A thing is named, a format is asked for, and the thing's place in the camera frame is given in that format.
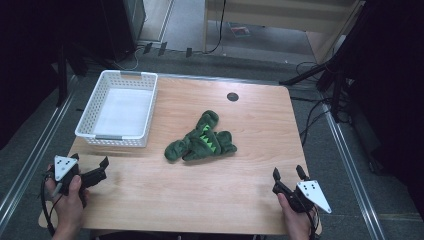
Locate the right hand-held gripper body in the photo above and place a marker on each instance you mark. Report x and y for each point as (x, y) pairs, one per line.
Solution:
(311, 193)

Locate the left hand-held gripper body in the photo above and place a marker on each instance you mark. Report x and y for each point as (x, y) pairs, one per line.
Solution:
(64, 166)

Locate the white plastic basket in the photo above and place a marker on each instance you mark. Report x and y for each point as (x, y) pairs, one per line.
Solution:
(121, 111)

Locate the green plush crocodile toy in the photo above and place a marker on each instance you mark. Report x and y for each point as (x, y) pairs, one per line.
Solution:
(201, 141)

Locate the person's right hand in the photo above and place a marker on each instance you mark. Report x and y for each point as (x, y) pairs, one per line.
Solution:
(296, 221)

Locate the person's left hand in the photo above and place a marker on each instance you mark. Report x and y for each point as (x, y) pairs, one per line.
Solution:
(68, 210)

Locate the black upright stand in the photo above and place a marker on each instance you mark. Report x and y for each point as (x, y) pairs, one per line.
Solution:
(62, 76)

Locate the black round table grommet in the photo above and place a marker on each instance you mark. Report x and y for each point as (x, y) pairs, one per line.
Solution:
(232, 97)

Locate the black tripod stand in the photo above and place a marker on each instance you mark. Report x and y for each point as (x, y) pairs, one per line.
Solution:
(328, 71)

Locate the dark curtain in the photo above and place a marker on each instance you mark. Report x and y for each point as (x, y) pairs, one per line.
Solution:
(393, 83)
(36, 50)

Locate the black plug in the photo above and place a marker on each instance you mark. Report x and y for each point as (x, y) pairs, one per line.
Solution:
(162, 48)
(147, 47)
(189, 52)

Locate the black cabinet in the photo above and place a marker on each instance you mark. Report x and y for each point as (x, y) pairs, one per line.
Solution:
(125, 26)

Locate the red printed paper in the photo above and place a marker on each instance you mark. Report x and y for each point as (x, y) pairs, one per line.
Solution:
(240, 31)

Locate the light wooden shelf unit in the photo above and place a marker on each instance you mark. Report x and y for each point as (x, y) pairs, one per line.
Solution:
(283, 15)

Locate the metal floor rail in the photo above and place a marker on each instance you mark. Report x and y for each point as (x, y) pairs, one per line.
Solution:
(36, 143)
(353, 173)

